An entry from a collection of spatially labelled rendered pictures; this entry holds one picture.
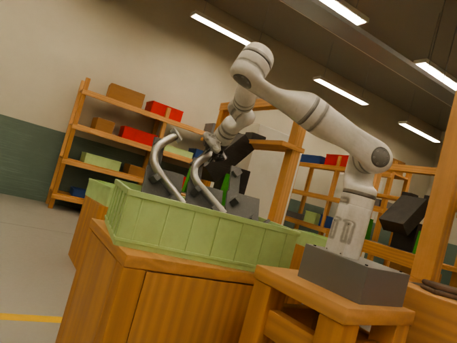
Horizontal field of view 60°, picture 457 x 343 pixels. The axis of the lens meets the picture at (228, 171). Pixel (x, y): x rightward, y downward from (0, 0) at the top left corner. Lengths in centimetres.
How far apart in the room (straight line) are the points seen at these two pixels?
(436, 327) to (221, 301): 62
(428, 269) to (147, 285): 125
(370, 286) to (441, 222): 93
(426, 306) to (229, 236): 61
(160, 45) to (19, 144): 311
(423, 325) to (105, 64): 699
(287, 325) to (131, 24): 722
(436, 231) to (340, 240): 88
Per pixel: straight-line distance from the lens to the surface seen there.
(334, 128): 108
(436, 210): 197
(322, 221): 751
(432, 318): 130
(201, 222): 126
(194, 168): 154
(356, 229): 113
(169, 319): 125
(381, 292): 113
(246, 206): 162
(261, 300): 115
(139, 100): 719
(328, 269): 111
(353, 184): 114
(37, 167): 744
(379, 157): 113
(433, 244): 195
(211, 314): 131
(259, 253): 135
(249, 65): 103
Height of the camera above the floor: 103
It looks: 3 degrees up
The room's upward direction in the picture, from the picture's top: 15 degrees clockwise
